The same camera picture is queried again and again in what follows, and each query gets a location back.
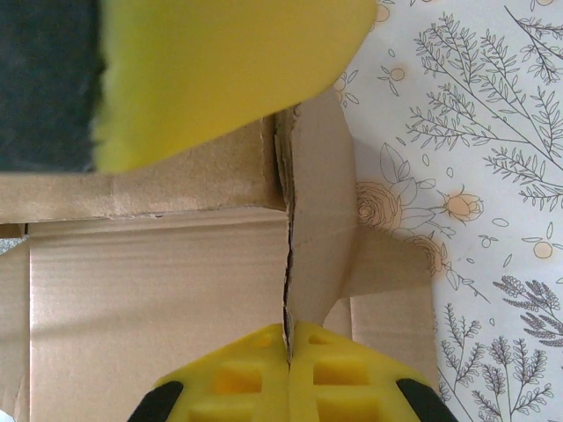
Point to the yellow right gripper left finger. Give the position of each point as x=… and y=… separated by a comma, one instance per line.
x=246, y=351

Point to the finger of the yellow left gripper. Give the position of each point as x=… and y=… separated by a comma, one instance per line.
x=220, y=66

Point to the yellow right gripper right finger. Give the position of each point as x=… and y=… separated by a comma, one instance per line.
x=343, y=351

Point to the brown cardboard box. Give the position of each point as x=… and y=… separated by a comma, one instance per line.
x=154, y=285

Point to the floral printed tablecloth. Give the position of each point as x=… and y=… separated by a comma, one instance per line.
x=484, y=307

